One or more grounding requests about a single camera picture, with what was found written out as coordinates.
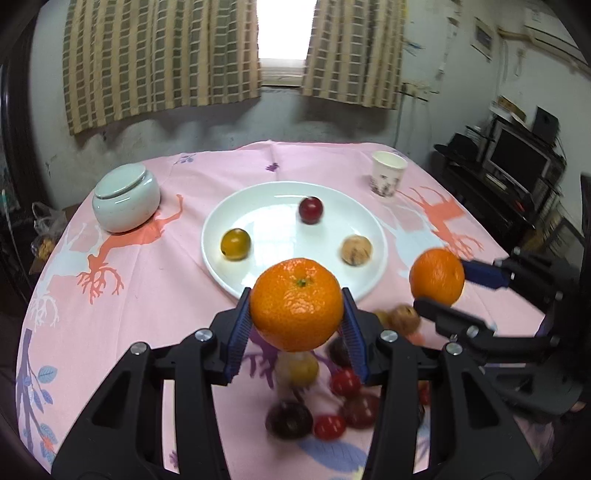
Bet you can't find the right checkered curtain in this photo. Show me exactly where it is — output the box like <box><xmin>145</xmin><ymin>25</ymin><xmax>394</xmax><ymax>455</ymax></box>
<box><xmin>301</xmin><ymin>0</ymin><xmax>407</xmax><ymax>110</ymax></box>

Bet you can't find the white oval plate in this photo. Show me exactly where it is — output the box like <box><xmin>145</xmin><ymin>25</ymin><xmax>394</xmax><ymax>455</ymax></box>
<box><xmin>200</xmin><ymin>181</ymin><xmax>389</xmax><ymax>300</ymax></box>

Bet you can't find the yellow green round fruit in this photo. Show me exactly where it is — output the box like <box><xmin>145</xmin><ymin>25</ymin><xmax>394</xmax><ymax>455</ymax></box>
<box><xmin>274</xmin><ymin>352</ymin><xmax>320</xmax><ymax>388</ymax></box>

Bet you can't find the checkered curtain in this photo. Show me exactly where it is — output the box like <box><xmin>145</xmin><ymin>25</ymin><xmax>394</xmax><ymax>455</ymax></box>
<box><xmin>62</xmin><ymin>0</ymin><xmax>260</xmax><ymax>135</ymax></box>
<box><xmin>301</xmin><ymin>0</ymin><xmax>407</xmax><ymax>110</ymax></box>

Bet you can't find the white lidded ceramic jar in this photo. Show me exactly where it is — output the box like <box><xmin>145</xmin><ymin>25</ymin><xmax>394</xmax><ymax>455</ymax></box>
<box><xmin>92</xmin><ymin>163</ymin><xmax>160</xmax><ymax>234</ymax></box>

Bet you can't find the small yellow longan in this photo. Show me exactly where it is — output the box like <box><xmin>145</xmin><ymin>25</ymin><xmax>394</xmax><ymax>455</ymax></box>
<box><xmin>374</xmin><ymin>310</ymin><xmax>390</xmax><ymax>329</ymax></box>

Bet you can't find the pink patterned tablecloth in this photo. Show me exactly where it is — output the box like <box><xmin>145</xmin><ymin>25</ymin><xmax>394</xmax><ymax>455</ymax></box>
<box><xmin>15</xmin><ymin>140</ymin><xmax>555</xmax><ymax>480</ymax></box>

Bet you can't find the yellow green tomato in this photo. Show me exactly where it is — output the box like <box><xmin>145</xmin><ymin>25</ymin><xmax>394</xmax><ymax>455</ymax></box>
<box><xmin>221</xmin><ymin>228</ymin><xmax>252</xmax><ymax>261</ymax></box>

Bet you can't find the patterned paper cup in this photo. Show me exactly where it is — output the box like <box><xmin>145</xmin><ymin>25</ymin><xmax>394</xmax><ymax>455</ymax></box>
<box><xmin>370</xmin><ymin>151</ymin><xmax>409</xmax><ymax>199</ymax></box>

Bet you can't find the left checkered curtain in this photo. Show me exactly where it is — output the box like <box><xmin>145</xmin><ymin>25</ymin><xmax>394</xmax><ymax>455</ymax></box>
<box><xmin>62</xmin><ymin>0</ymin><xmax>260</xmax><ymax>135</ymax></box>

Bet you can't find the black monitor screen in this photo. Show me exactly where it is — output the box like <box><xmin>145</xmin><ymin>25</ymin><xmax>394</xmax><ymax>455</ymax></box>
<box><xmin>487</xmin><ymin>128</ymin><xmax>550</xmax><ymax>193</ymax></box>

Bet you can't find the dark red plum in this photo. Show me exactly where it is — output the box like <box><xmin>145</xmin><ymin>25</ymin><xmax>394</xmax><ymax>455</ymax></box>
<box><xmin>298</xmin><ymin>196</ymin><xmax>324</xmax><ymax>225</ymax></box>

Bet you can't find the black tv stand shelf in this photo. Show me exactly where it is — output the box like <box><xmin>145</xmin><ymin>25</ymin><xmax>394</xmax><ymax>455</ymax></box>
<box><xmin>434</xmin><ymin>107</ymin><xmax>581</xmax><ymax>255</ymax></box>

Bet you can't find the large orange mandarin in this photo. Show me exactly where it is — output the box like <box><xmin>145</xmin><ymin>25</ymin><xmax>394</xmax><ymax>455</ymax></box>
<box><xmin>409</xmin><ymin>248</ymin><xmax>465</xmax><ymax>307</ymax></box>

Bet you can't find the large dark plum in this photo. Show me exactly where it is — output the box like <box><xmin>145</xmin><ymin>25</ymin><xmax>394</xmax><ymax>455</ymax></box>
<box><xmin>341</xmin><ymin>393</ymin><xmax>380</xmax><ymax>430</ymax></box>

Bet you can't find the striped pepino melon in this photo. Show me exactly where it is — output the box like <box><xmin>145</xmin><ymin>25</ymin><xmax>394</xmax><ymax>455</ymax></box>
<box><xmin>387</xmin><ymin>304</ymin><xmax>421</xmax><ymax>337</ymax></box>

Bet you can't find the red cherry tomato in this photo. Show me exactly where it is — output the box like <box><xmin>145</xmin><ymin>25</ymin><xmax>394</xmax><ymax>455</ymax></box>
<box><xmin>329</xmin><ymin>369</ymin><xmax>362</xmax><ymax>399</ymax></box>
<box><xmin>312</xmin><ymin>415</ymin><xmax>346</xmax><ymax>441</ymax></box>

